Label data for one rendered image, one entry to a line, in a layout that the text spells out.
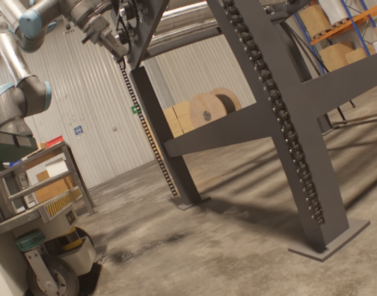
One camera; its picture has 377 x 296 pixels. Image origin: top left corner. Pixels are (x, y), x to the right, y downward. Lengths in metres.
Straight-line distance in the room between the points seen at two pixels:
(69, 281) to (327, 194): 0.75
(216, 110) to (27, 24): 6.86
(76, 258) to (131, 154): 10.19
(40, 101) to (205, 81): 10.64
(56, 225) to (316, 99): 0.85
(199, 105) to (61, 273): 7.13
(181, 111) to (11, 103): 7.42
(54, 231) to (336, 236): 0.84
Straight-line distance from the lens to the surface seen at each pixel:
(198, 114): 8.02
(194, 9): 1.67
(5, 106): 1.52
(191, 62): 12.10
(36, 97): 1.61
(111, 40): 1.05
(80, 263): 1.16
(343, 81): 0.79
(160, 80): 11.54
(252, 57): 0.62
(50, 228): 1.15
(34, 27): 1.04
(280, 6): 2.16
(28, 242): 1.02
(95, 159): 11.22
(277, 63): 0.69
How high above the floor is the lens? 0.34
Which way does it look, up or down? 2 degrees down
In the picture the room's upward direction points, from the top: 23 degrees counter-clockwise
